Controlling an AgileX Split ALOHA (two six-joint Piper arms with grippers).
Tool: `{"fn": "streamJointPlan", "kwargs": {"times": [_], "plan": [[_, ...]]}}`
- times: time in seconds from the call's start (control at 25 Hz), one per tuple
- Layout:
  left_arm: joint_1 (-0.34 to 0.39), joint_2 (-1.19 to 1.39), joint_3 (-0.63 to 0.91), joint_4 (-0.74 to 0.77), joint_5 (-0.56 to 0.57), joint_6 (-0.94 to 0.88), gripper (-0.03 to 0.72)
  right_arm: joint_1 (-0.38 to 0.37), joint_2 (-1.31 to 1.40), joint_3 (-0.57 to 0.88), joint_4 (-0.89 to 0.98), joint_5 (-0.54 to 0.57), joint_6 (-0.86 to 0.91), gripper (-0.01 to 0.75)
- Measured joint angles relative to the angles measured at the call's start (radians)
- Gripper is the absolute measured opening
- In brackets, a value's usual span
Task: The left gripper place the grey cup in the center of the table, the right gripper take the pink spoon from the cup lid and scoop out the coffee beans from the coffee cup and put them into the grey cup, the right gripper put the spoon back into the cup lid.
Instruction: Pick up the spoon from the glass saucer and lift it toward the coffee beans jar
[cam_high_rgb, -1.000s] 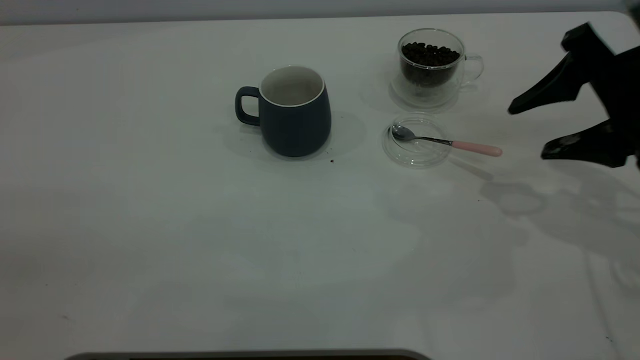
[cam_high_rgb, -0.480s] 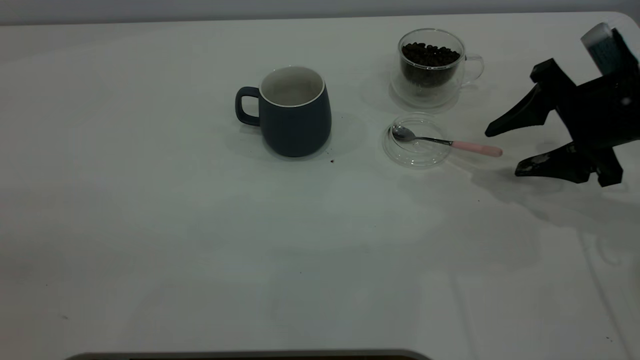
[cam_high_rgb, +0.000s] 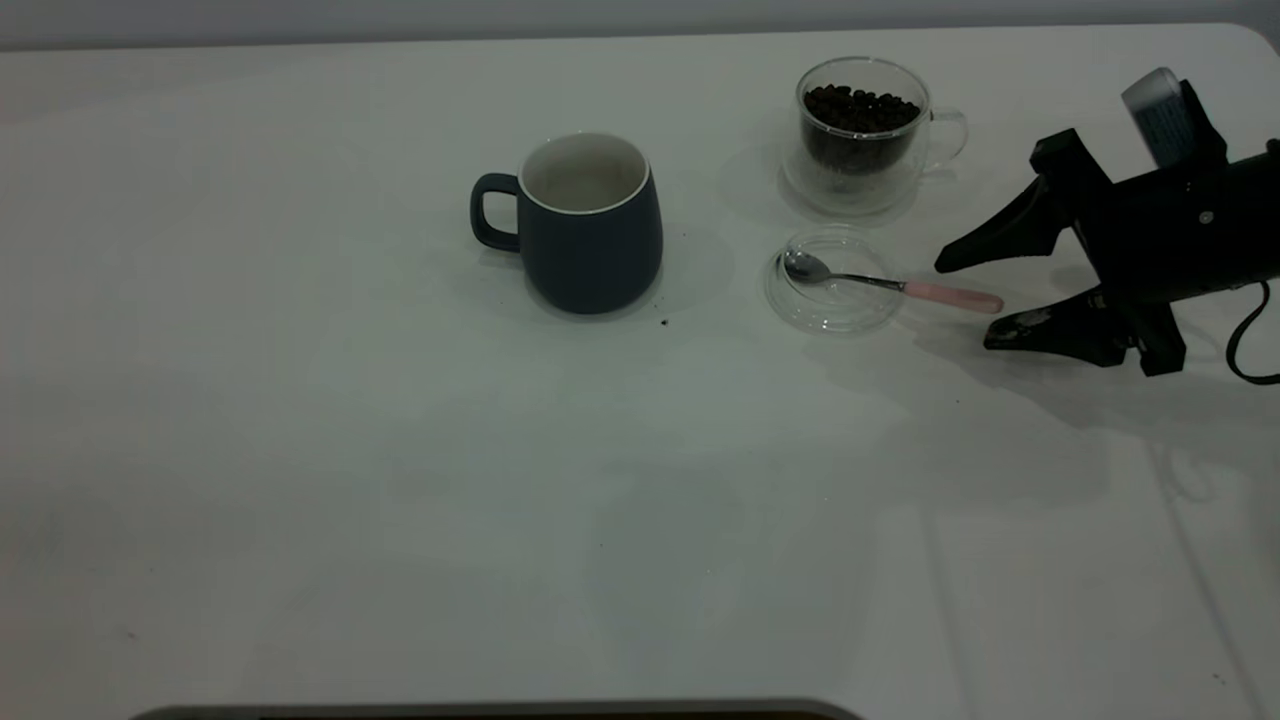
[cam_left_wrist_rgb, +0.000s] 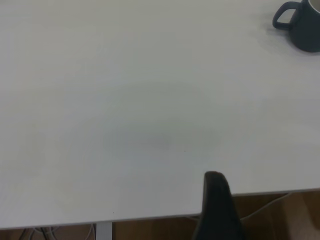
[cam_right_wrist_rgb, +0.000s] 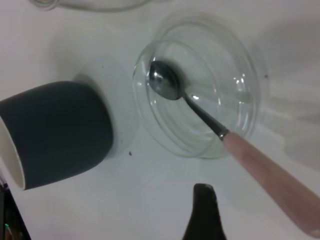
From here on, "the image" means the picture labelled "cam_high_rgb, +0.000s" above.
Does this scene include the dark grey ceramic mug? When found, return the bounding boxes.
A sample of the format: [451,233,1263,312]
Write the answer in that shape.
[470,132,664,316]

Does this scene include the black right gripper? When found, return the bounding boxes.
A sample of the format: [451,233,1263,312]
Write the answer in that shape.
[935,129,1280,378]

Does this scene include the clear double-wall glass cup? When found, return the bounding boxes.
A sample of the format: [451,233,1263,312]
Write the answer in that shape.
[780,57,969,216]

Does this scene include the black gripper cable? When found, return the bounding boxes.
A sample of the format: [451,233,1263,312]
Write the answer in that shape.
[1226,282,1280,386]

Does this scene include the roasted coffee beans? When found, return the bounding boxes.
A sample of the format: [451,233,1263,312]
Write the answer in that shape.
[803,85,921,176]

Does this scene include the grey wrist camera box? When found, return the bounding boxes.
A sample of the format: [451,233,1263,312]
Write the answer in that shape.
[1121,67,1229,169]

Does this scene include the clear round glass lid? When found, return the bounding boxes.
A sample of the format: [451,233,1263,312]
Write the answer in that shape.
[765,227,904,336]

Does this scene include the metal spoon with pink handle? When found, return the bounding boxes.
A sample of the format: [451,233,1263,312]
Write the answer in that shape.
[783,249,1005,316]

